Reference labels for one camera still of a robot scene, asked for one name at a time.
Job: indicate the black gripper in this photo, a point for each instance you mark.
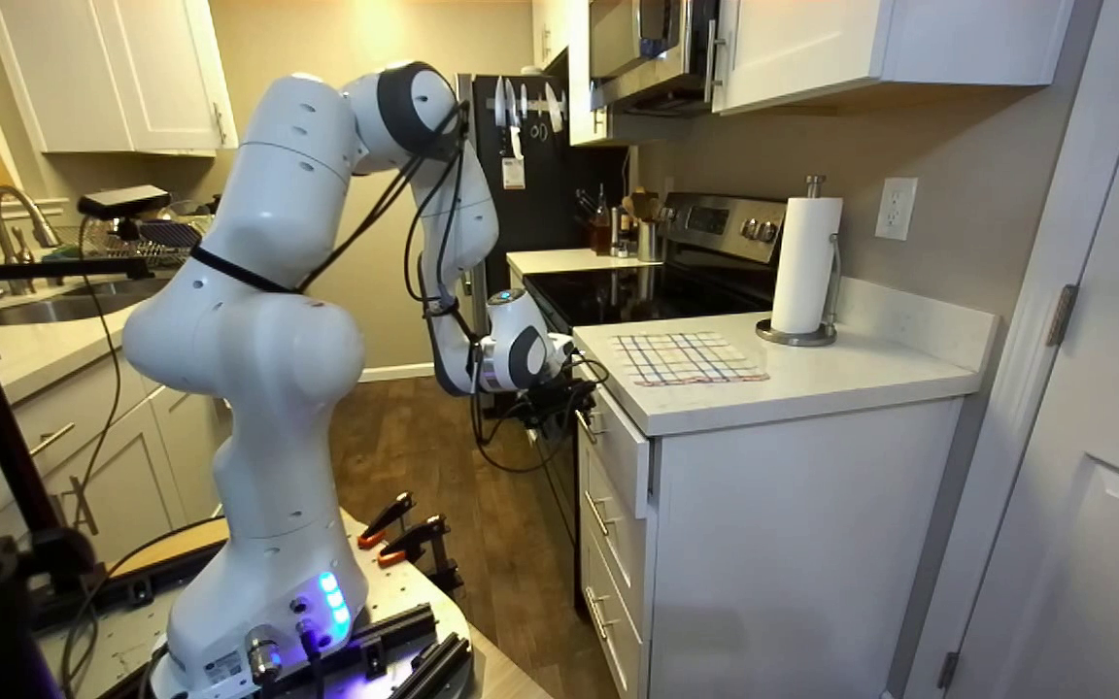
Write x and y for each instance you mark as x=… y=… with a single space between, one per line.
x=552 y=398

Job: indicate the white drawer holding cutlery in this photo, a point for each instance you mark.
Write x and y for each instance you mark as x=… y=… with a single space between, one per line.
x=617 y=448

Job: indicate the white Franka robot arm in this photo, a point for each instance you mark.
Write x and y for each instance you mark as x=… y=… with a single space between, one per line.
x=261 y=350

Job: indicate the white shallow cabinet drawer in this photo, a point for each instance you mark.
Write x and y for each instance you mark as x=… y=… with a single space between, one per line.
x=610 y=529

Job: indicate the white deep cabinet drawer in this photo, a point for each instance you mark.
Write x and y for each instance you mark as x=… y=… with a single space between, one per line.
x=610 y=621

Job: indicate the white drawer cabinet with countertop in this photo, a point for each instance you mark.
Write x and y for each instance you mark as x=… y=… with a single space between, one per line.
x=796 y=519

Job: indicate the stainless black electric stove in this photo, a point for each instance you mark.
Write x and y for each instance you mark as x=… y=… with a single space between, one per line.
x=689 y=277

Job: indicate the dark glass bottle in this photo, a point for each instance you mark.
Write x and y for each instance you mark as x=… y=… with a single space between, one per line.
x=603 y=218

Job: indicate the black clamp orange tip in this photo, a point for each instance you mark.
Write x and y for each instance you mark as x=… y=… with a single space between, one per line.
x=412 y=542
x=386 y=519

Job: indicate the metal paper towel holder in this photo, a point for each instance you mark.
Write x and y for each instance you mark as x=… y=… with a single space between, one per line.
x=796 y=339

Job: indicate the white paper towel roll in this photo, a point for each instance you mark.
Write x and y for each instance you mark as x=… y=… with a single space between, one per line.
x=806 y=264

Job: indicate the stainless over-range microwave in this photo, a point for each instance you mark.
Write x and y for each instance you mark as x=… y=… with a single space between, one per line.
x=643 y=45

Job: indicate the white base cabinets with sink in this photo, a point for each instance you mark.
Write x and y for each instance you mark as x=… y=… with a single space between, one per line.
x=108 y=453

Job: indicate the white panel door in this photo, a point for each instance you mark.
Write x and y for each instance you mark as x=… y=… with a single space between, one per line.
x=1088 y=453

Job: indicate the chrome kitchen faucet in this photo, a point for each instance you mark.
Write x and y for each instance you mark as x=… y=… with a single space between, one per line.
x=19 y=213

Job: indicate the white wall switch plate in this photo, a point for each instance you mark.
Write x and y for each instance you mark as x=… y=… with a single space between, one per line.
x=894 y=206

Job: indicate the white wall cabinet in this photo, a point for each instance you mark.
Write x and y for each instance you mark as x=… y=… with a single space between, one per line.
x=871 y=45

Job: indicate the white wall cabinet double door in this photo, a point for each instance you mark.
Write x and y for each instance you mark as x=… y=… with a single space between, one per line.
x=108 y=72

